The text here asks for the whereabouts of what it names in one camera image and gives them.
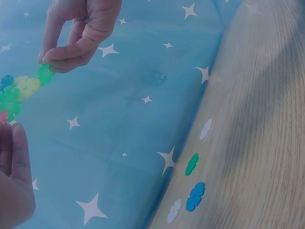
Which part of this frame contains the dark green snowflake piece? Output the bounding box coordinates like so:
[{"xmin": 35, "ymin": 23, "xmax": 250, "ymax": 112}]
[{"xmin": 184, "ymin": 153, "xmax": 199, "ymax": 177}]

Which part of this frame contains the yellow snowflake piece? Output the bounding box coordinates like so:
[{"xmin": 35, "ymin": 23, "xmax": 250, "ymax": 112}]
[{"xmin": 14, "ymin": 75, "xmax": 41, "ymax": 102}]

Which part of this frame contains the person's left hand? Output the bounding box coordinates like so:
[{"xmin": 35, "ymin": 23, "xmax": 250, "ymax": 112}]
[{"xmin": 0, "ymin": 122, "xmax": 37, "ymax": 229}]

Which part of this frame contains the translucent green snowflake piece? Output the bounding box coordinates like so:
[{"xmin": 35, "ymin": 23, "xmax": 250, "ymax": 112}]
[
  {"xmin": 36, "ymin": 62, "xmax": 56, "ymax": 87},
  {"xmin": 0, "ymin": 85, "xmax": 23, "ymax": 123}
]

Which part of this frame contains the pink snowflake piece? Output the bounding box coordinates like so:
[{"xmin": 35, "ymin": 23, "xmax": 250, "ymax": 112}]
[{"xmin": 0, "ymin": 109, "xmax": 9, "ymax": 126}]

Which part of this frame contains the white snowflake piece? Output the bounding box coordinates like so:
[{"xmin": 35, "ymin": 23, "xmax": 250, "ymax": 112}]
[
  {"xmin": 167, "ymin": 199, "xmax": 182, "ymax": 224},
  {"xmin": 199, "ymin": 119, "xmax": 213, "ymax": 141}
]

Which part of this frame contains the person's right hand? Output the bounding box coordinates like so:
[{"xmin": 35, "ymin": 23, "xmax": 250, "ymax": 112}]
[{"xmin": 38, "ymin": 0, "xmax": 122, "ymax": 74}]

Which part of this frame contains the dark blue snowflake piece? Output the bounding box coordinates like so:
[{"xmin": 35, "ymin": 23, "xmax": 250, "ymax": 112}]
[{"xmin": 0, "ymin": 74, "xmax": 16, "ymax": 93}]

